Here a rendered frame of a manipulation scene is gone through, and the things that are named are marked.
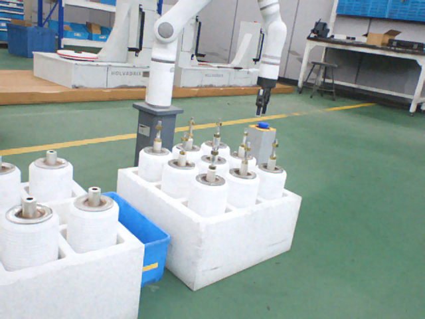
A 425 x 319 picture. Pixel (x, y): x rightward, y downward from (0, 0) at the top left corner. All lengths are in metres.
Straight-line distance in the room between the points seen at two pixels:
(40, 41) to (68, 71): 2.47
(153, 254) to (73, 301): 0.24
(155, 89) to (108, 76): 1.73
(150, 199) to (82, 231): 0.33
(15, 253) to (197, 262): 0.41
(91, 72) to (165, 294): 2.35
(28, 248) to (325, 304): 0.70
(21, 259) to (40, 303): 0.08
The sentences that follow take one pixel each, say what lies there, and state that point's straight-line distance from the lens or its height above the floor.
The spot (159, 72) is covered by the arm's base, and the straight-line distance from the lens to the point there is 1.50.
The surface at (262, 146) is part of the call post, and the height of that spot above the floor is 0.26.
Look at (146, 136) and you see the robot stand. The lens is 1.53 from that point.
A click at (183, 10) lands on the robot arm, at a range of 1.48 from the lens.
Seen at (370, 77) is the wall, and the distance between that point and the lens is 6.28.
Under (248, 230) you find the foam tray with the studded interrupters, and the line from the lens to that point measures 1.04.
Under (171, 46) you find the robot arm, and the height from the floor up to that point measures 0.53.
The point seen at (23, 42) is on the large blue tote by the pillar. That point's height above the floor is 0.17.
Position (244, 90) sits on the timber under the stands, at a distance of 4.49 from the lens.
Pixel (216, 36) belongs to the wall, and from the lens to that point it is 7.68.
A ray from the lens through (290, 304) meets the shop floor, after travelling 1.04.
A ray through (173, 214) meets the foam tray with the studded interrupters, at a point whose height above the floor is 0.16.
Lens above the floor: 0.59
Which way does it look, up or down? 18 degrees down
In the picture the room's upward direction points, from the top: 9 degrees clockwise
